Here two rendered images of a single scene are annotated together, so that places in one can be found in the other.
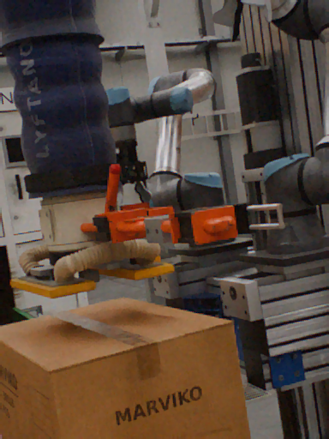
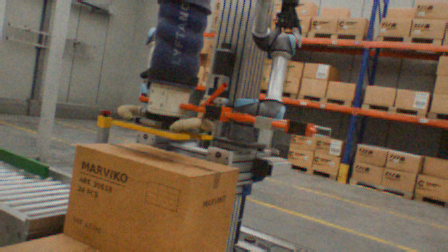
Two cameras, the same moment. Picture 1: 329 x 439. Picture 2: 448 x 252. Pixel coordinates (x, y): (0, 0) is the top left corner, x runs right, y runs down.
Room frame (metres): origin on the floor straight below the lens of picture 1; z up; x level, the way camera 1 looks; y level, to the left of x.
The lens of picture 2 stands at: (0.11, 1.02, 1.22)
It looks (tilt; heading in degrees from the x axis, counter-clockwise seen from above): 3 degrees down; 323
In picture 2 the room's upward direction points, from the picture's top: 10 degrees clockwise
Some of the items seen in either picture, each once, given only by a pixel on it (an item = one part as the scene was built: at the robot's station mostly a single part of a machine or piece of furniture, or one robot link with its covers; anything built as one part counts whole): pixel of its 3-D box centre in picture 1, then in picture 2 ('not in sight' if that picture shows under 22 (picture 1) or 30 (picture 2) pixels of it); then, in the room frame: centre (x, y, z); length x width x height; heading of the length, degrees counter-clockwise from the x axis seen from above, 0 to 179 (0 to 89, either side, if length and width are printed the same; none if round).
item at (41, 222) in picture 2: not in sight; (93, 212); (1.96, 0.34, 0.58); 0.70 x 0.03 x 0.06; 112
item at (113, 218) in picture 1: (122, 225); (217, 112); (1.40, 0.09, 1.18); 0.10 x 0.08 x 0.06; 116
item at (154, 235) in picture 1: (168, 228); (265, 123); (1.20, 0.00, 1.17); 0.07 x 0.07 x 0.04; 26
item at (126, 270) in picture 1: (124, 262); (176, 127); (1.66, 0.12, 1.07); 0.34 x 0.10 x 0.05; 26
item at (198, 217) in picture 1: (202, 225); (299, 128); (1.08, -0.05, 1.18); 0.08 x 0.07 x 0.05; 26
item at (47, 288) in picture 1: (49, 278); (151, 126); (1.58, 0.29, 1.08); 0.34 x 0.10 x 0.05; 26
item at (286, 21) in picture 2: not in sight; (287, 15); (1.40, -0.20, 1.66); 0.09 x 0.08 x 0.12; 112
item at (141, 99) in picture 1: (138, 109); not in sight; (2.07, 0.03, 1.48); 0.11 x 0.11 x 0.08; 69
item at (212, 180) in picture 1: (202, 192); not in sight; (2.18, -0.13, 1.20); 0.13 x 0.12 x 0.14; 69
